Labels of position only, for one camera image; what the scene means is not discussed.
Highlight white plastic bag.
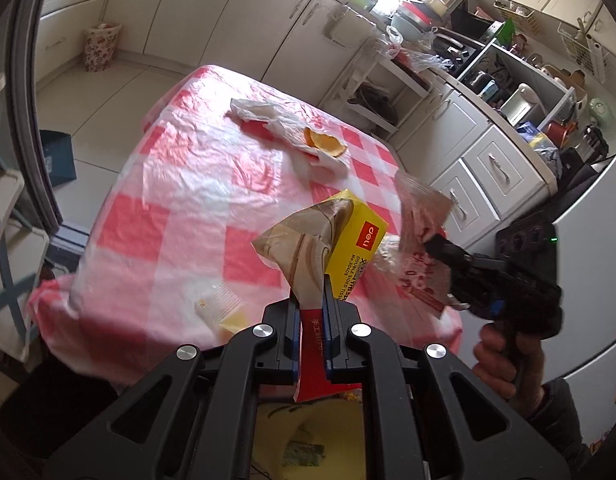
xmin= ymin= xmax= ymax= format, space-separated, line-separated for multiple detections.
xmin=229 ymin=97 xmax=350 ymax=179

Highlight white storage shelf unit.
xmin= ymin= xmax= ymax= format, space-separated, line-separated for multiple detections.
xmin=458 ymin=40 xmax=590 ymax=132

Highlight wire basket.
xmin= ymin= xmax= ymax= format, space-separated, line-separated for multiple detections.
xmin=558 ymin=20 xmax=616 ymax=82

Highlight white red shopping bag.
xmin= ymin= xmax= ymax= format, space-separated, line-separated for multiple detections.
xmin=383 ymin=25 xmax=407 ymax=59

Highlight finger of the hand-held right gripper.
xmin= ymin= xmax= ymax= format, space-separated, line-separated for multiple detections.
xmin=422 ymin=234 xmax=490 ymax=282
xmin=449 ymin=272 xmax=489 ymax=314

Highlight black microwave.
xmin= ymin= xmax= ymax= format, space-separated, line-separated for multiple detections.
xmin=448 ymin=0 xmax=505 ymax=42

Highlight black toaster oven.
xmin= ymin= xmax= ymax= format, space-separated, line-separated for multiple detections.
xmin=433 ymin=30 xmax=485 ymax=79

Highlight clear crumpled plastic bag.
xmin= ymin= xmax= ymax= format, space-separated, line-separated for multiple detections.
xmin=399 ymin=27 xmax=457 ymax=74

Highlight white refrigerator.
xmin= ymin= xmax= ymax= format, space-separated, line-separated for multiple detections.
xmin=552 ymin=150 xmax=616 ymax=411

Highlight white corner shelf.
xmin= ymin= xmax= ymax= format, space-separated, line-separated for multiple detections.
xmin=337 ymin=45 xmax=435 ymax=142

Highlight red white checkered tablecloth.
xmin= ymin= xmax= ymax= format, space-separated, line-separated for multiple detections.
xmin=28 ymin=64 xmax=464 ymax=386

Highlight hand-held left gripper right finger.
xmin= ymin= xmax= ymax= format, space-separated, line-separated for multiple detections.
xmin=323 ymin=280 xmax=571 ymax=480

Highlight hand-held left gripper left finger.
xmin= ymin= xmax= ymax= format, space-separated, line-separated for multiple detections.
xmin=45 ymin=297 xmax=301 ymax=480

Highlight blue yellow bag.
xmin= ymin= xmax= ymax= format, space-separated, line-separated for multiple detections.
xmin=518 ymin=120 xmax=560 ymax=182

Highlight blue cardboard box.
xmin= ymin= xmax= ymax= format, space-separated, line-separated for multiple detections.
xmin=39 ymin=130 xmax=78 ymax=186

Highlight clear red printed plastic bag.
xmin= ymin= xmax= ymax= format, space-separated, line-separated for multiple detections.
xmin=368 ymin=170 xmax=456 ymax=322

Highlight beige red snack packet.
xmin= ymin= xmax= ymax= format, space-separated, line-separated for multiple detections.
xmin=251 ymin=200 xmax=364 ymax=404

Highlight white drawer cabinet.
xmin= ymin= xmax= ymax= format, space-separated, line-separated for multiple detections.
xmin=388 ymin=80 xmax=559 ymax=242

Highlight green packet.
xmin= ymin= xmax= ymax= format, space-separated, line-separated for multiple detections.
xmin=495 ymin=17 xmax=518 ymax=51

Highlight person's right hand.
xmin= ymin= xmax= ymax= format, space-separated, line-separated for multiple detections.
xmin=472 ymin=321 xmax=548 ymax=417

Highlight stack of bowls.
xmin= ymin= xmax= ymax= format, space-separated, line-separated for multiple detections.
xmin=390 ymin=0 xmax=450 ymax=44

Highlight pale green kettle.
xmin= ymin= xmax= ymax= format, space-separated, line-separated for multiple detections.
xmin=588 ymin=97 xmax=615 ymax=129

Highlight floral waste bin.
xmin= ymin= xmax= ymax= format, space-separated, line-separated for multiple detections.
xmin=84 ymin=22 xmax=123 ymax=74

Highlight large orange peel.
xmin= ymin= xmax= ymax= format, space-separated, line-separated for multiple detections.
xmin=302 ymin=126 xmax=349 ymax=159

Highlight yellow plastic bin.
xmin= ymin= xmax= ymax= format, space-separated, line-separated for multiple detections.
xmin=250 ymin=397 xmax=367 ymax=480

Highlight black pan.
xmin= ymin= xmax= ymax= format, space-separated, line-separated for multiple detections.
xmin=348 ymin=84 xmax=400 ymax=127

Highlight white lower kitchen cabinets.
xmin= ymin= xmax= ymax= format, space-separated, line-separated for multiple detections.
xmin=38 ymin=0 xmax=389 ymax=92

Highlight red mug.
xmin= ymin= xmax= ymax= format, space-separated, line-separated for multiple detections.
xmin=545 ymin=120 xmax=579 ymax=149

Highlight yellow cardboard box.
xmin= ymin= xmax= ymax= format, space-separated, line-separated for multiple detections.
xmin=324 ymin=189 xmax=389 ymax=282

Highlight small clear yellow packet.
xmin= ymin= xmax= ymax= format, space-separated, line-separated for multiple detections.
xmin=195 ymin=287 xmax=250 ymax=334

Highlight person's right forearm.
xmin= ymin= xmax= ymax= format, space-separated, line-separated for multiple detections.
xmin=525 ymin=377 xmax=611 ymax=463

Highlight blue white shelf rack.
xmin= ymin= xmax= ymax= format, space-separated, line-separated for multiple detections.
xmin=0 ymin=72 xmax=51 ymax=361

